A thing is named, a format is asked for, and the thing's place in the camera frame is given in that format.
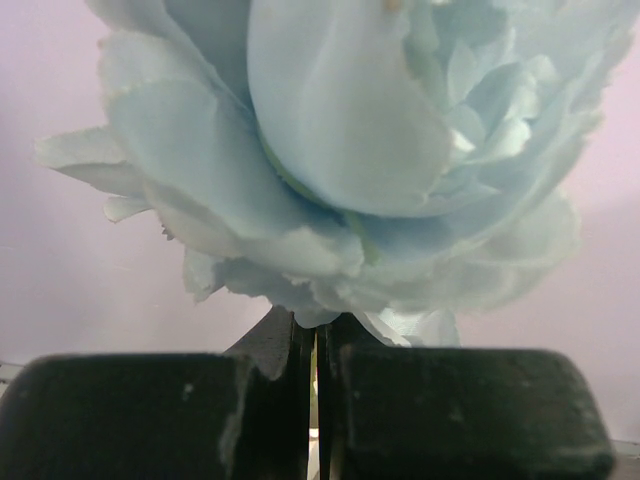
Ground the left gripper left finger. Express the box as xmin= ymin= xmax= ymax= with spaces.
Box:
xmin=222 ymin=307 xmax=313 ymax=479

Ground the blue artificial flower stem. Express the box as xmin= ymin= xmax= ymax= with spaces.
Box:
xmin=35 ymin=1 xmax=639 ymax=347

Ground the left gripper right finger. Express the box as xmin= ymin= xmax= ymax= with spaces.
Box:
xmin=315 ymin=312 xmax=386 ymax=480

